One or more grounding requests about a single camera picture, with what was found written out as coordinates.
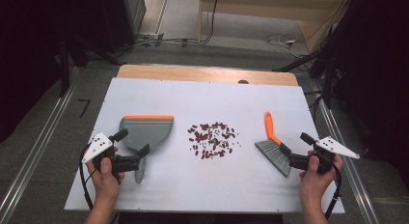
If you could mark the grey dustpan with orange edge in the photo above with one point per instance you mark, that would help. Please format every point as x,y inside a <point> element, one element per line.
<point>148,130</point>

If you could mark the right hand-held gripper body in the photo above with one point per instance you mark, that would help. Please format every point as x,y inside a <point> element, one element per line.
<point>300,161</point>

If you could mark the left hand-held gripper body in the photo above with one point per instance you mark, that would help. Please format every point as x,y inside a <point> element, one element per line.
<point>127,162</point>

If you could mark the black metal stand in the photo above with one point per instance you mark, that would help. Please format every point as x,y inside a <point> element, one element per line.
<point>328,79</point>

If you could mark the light wooden shelf unit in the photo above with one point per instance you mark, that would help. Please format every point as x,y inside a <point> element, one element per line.
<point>273,11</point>

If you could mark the person's left hand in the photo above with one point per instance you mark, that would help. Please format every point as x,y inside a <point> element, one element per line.
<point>104,180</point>

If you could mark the metal floor rail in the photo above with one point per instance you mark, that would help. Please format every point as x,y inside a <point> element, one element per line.
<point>347,159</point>
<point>35,153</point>

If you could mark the dark cabinet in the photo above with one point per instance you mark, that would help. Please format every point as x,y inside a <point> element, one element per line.
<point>133,10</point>

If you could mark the person's right hand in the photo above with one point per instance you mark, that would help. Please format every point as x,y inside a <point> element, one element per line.
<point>316,185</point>

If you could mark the pile of red beans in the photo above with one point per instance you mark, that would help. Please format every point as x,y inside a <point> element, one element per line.
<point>212,140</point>

